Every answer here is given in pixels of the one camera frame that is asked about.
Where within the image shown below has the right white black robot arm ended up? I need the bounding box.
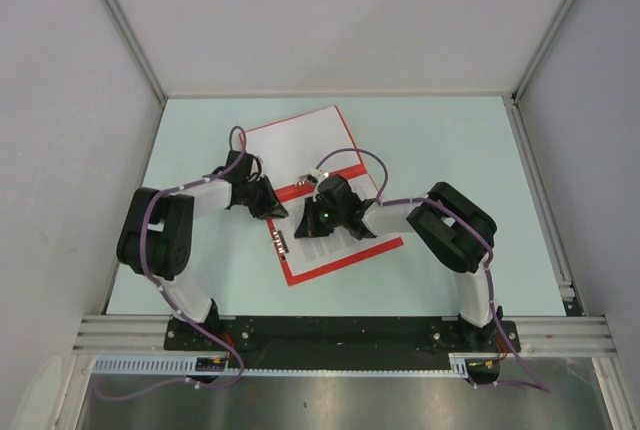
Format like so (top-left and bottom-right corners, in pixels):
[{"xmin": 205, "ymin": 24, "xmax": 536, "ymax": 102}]
[{"xmin": 294, "ymin": 172, "xmax": 501, "ymax": 351}]

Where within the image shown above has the metal folder clip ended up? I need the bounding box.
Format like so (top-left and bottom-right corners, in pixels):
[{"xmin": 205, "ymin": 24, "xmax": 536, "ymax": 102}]
[
  {"xmin": 295, "ymin": 174, "xmax": 318, "ymax": 187},
  {"xmin": 271, "ymin": 229, "xmax": 289, "ymax": 262}
]

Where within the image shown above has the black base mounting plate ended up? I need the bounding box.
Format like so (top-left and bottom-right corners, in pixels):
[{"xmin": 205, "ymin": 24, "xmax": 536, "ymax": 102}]
[{"xmin": 163, "ymin": 314, "xmax": 522, "ymax": 351}]

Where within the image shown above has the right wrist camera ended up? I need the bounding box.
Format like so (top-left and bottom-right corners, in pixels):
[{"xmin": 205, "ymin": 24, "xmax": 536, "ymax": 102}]
[{"xmin": 306, "ymin": 168, "xmax": 330, "ymax": 200}]

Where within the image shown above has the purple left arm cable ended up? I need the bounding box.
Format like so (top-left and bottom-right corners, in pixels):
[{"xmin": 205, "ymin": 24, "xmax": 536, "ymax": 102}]
[{"xmin": 94, "ymin": 125, "xmax": 251, "ymax": 401}]

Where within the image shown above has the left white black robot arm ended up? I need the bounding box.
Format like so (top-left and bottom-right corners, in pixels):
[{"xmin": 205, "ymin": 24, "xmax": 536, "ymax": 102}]
[{"xmin": 116, "ymin": 150, "xmax": 289, "ymax": 350}]

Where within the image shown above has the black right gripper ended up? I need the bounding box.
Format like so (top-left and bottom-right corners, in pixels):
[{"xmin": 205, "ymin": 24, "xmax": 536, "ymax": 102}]
[{"xmin": 295, "ymin": 197, "xmax": 345, "ymax": 240}]

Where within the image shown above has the aluminium frame rail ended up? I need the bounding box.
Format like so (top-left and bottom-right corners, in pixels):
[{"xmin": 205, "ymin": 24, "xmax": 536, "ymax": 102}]
[{"xmin": 72, "ymin": 315, "xmax": 618, "ymax": 358}]

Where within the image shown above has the white slotted cable duct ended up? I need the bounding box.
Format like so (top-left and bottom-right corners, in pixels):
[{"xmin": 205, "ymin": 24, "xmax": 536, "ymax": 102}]
[{"xmin": 93, "ymin": 354, "xmax": 480, "ymax": 378}]

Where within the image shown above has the red file folder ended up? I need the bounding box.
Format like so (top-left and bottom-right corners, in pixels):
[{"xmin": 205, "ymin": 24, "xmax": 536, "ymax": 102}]
[{"xmin": 240, "ymin": 106, "xmax": 404, "ymax": 286}]

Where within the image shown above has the text printed paper sheet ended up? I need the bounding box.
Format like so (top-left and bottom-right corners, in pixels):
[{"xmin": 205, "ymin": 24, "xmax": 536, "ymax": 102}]
[{"xmin": 267, "ymin": 185, "xmax": 404, "ymax": 286}]

